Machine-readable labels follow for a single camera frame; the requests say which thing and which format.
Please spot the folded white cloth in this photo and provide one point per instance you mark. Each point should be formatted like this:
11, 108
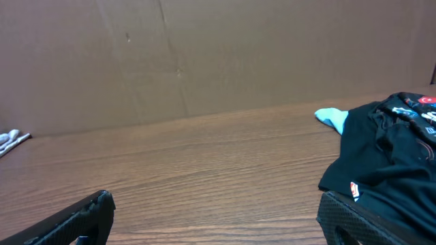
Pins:
11, 140

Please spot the black and light-blue garment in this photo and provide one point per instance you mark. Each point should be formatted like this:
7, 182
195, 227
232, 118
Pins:
332, 117

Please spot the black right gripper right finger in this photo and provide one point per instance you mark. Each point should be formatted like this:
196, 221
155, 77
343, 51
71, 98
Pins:
344, 222

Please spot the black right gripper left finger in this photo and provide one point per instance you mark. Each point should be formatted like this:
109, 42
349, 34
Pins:
88, 221

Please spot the black printed cycling jersey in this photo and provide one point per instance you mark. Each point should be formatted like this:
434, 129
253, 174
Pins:
387, 161

